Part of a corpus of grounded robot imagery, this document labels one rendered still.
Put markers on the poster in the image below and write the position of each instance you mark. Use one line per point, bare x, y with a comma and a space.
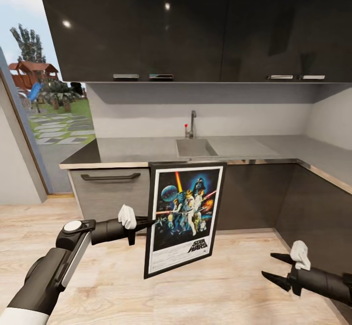
184, 201

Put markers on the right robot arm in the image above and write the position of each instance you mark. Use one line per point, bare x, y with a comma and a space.
302, 275

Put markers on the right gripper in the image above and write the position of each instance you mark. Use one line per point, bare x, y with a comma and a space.
315, 280

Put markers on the drop in sink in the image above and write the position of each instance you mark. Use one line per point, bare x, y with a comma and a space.
219, 147

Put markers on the cabinet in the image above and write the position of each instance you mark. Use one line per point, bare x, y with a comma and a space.
287, 41
138, 41

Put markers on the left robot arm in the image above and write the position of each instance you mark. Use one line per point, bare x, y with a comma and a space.
50, 274

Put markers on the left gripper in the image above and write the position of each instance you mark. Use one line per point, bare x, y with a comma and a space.
116, 230

